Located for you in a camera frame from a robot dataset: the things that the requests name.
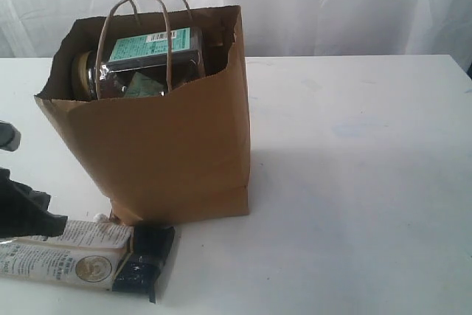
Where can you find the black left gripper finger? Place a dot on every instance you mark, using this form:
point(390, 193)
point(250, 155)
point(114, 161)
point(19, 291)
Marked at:
point(24, 211)

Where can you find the small white candy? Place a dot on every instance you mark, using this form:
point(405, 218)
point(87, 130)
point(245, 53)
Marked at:
point(100, 218)

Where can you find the brown paper bag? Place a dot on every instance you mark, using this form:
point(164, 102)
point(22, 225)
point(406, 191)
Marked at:
point(177, 158)

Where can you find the clear jar with yellow lid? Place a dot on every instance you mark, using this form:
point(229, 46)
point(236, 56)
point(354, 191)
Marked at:
point(137, 66)

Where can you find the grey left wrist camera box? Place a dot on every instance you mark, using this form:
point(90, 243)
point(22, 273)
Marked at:
point(10, 137)

